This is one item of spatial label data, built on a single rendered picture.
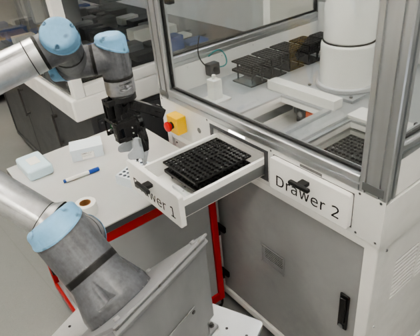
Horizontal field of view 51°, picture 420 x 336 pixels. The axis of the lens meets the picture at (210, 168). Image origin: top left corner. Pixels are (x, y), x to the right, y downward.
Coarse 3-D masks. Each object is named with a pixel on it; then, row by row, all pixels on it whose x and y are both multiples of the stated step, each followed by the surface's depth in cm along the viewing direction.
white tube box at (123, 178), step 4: (136, 160) 164; (140, 160) 163; (140, 164) 161; (120, 172) 157; (124, 172) 158; (128, 172) 157; (116, 176) 156; (120, 176) 155; (124, 176) 156; (128, 176) 155; (116, 180) 157; (120, 180) 156; (124, 180) 154; (128, 180) 153; (120, 184) 157; (124, 184) 156; (128, 184) 154; (132, 188) 154
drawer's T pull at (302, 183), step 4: (292, 180) 124; (300, 180) 123; (304, 180) 123; (292, 184) 123; (296, 184) 122; (300, 184) 122; (304, 184) 122; (308, 184) 122; (300, 188) 121; (304, 188) 120; (308, 188) 120; (304, 192) 120; (308, 192) 119
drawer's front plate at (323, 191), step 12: (276, 156) 132; (276, 168) 132; (288, 168) 127; (300, 168) 125; (288, 180) 129; (312, 180) 121; (324, 180) 119; (288, 192) 132; (312, 192) 123; (324, 192) 119; (336, 192) 115; (348, 192) 114; (336, 204) 117; (348, 204) 114; (324, 216) 123; (336, 216) 119; (348, 216) 116
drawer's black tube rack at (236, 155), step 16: (208, 144) 148; (224, 144) 147; (176, 160) 141; (192, 160) 140; (208, 160) 139; (224, 160) 139; (240, 160) 138; (176, 176) 139; (208, 176) 131; (224, 176) 136
